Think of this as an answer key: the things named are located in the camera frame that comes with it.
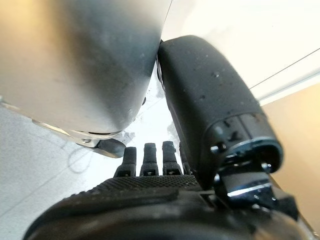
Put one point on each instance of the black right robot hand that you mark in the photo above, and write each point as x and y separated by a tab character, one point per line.
155	207

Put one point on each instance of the beige wooden panel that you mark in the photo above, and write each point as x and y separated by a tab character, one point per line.
297	140

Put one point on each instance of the large silver metal container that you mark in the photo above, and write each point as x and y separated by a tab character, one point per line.
75	62

